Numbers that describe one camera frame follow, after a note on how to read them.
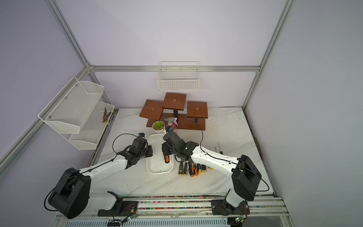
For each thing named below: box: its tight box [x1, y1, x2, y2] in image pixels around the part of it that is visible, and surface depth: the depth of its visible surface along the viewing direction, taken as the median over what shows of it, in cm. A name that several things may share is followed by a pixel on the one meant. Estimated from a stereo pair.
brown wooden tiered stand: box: [139, 92, 209, 131], surface depth 101 cm
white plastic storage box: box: [146, 133, 174, 175], surface depth 90 cm
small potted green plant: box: [151, 120, 166, 134], surface depth 100 cm
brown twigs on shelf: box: [102, 107, 113, 123], surface depth 100 cm
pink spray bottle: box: [164, 117, 179, 134], surface depth 95 cm
